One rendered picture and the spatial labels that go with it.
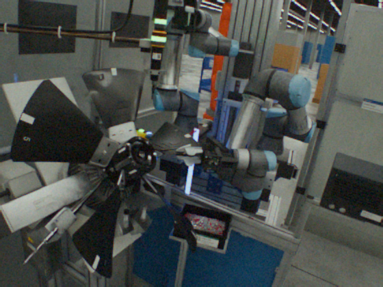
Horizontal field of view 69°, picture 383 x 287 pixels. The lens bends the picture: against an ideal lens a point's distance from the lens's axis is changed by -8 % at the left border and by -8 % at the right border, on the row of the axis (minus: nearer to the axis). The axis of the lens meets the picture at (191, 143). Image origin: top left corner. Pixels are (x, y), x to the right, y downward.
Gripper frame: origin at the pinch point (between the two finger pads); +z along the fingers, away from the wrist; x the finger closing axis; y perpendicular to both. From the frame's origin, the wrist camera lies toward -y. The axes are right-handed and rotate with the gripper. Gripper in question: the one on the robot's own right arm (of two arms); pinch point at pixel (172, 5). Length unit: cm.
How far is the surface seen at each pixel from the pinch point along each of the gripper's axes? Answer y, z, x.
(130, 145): 41.6, 20.2, -0.5
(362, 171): 43, -11, -72
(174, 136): 46.8, -9.8, -2.5
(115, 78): 26.3, 3.2, 17.1
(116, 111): 35.4, 10.9, 11.1
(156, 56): 15.8, 9.6, -1.0
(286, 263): 95, -18, -58
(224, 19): -17, -383, 81
